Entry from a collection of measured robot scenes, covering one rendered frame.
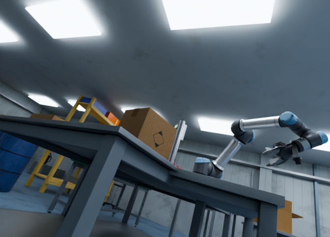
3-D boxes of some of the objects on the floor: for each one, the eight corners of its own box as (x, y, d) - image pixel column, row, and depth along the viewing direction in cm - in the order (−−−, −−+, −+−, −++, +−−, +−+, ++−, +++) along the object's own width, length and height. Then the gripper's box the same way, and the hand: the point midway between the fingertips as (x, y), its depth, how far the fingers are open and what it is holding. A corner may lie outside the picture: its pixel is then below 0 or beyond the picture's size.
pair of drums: (-24, 189, 253) (17, 132, 291) (-55, 168, 304) (-16, 122, 342) (25, 195, 312) (54, 147, 350) (-8, 177, 363) (21, 137, 401)
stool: (108, 205, 553) (116, 184, 580) (121, 211, 531) (129, 188, 558) (96, 203, 509) (107, 180, 537) (111, 209, 487) (120, 185, 515)
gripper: (294, 152, 110) (261, 164, 111) (288, 133, 107) (255, 145, 109) (305, 159, 101) (269, 171, 103) (299, 137, 99) (262, 151, 100)
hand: (266, 160), depth 103 cm, fingers open, 7 cm apart
